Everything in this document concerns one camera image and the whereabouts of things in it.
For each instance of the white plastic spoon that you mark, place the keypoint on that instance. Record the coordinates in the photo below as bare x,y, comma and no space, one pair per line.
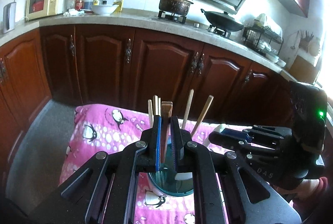
217,129

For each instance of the cream microwave oven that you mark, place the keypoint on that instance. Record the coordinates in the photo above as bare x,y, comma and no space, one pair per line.
36,9

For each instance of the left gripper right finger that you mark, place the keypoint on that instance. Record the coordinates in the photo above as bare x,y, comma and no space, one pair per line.
179,139

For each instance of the white bowl teal rim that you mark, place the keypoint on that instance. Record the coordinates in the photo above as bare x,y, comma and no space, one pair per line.
163,182

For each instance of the black wok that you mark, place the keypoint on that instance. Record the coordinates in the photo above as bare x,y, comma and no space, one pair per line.
222,21

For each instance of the brown clay pot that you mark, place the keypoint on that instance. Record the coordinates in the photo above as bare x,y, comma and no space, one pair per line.
176,7

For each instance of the dish drying rack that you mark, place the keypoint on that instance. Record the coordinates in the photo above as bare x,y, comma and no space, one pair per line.
263,35

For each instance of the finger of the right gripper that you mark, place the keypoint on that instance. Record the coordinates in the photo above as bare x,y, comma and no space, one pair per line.
238,146
258,134

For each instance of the wooden cutting board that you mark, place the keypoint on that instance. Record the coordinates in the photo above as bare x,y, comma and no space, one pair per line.
304,71

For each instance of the pink penguin tablecloth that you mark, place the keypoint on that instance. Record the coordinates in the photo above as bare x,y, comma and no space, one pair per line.
99,127

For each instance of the silver fork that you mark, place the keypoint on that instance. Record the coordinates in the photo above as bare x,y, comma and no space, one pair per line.
167,107

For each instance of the white mixing bowl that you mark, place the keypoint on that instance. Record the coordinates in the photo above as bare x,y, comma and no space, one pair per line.
104,9

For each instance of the dark wooden base cabinets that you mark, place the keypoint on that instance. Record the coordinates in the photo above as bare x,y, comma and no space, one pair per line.
125,66

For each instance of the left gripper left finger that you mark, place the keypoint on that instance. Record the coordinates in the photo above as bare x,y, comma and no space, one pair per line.
150,159

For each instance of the grey stone countertop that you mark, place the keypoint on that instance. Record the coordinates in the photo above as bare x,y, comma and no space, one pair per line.
152,23

